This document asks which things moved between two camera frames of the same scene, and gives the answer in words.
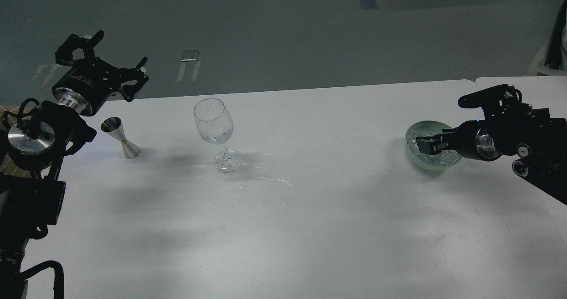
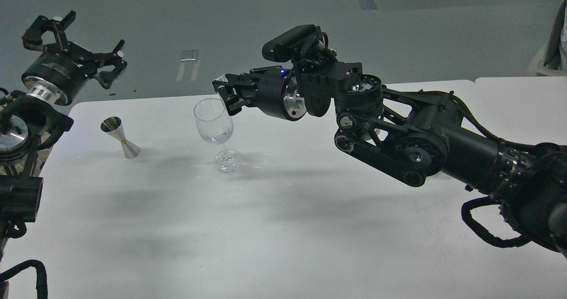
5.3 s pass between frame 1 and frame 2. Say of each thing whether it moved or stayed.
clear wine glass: stayed
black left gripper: moved
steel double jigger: stayed
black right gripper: moved
